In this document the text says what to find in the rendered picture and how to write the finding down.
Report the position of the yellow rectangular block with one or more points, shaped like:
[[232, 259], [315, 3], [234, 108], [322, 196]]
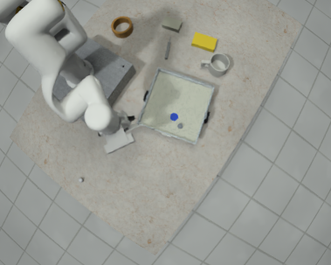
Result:
[[204, 42]]

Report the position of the brown tape roll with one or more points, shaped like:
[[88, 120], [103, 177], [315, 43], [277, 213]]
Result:
[[120, 20]]

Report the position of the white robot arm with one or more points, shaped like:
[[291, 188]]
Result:
[[39, 32]]

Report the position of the white mug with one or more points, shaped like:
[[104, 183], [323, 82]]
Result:
[[219, 61]]

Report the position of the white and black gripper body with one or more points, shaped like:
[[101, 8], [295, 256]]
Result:
[[124, 123]]

